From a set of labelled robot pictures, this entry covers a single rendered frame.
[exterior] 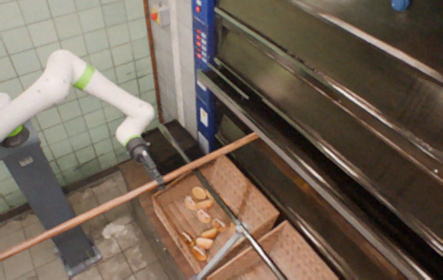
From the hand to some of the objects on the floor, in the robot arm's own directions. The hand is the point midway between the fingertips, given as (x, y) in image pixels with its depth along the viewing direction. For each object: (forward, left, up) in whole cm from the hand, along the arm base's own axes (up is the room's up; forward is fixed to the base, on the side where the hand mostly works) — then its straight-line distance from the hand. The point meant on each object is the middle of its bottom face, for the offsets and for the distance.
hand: (159, 180), depth 151 cm
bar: (+28, +2, -120) cm, 123 cm away
